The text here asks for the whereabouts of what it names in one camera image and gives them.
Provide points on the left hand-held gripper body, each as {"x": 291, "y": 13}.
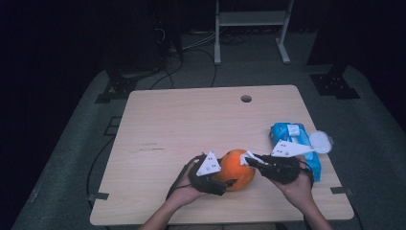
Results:
{"x": 206, "y": 182}

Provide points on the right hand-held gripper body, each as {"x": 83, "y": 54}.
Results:
{"x": 282, "y": 169}

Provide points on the white wet wipe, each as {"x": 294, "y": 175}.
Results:
{"x": 247, "y": 156}

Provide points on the orange plush toy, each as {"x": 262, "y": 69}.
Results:
{"x": 236, "y": 172}

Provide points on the blue wet wipes packet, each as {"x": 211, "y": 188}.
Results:
{"x": 287, "y": 132}

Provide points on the person's left hand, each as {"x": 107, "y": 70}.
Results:
{"x": 182, "y": 195}

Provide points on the person's right hand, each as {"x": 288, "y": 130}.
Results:
{"x": 301, "y": 191}

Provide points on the black tape piece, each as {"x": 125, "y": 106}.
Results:
{"x": 341, "y": 190}
{"x": 99, "y": 195}

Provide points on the black stand with flat base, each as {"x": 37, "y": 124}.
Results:
{"x": 335, "y": 84}

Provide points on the dark floor plate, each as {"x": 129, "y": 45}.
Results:
{"x": 112, "y": 126}

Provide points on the black stand with crossed base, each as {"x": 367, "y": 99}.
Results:
{"x": 118, "y": 87}

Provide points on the white metal stand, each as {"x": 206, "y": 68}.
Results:
{"x": 252, "y": 17}

